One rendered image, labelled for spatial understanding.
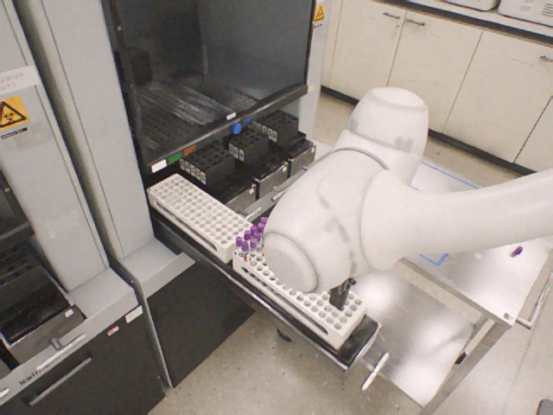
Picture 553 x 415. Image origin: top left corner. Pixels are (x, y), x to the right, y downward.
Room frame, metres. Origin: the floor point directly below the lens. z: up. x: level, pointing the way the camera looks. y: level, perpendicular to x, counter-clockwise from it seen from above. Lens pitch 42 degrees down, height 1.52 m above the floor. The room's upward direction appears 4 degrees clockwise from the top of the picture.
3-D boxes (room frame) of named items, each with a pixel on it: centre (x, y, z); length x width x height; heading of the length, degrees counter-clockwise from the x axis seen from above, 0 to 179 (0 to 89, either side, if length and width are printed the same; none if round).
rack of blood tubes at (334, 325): (0.50, -0.06, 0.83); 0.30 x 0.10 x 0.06; 52
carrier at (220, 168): (0.87, 0.17, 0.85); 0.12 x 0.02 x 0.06; 143
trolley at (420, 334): (0.82, -0.44, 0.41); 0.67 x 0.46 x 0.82; 50
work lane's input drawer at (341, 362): (0.59, 0.05, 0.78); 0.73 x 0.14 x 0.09; 52
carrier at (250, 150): (0.99, 0.08, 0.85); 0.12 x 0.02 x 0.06; 142
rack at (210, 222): (0.70, 0.19, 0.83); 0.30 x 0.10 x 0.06; 52
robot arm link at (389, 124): (0.43, -0.13, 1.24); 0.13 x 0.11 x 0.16; 149
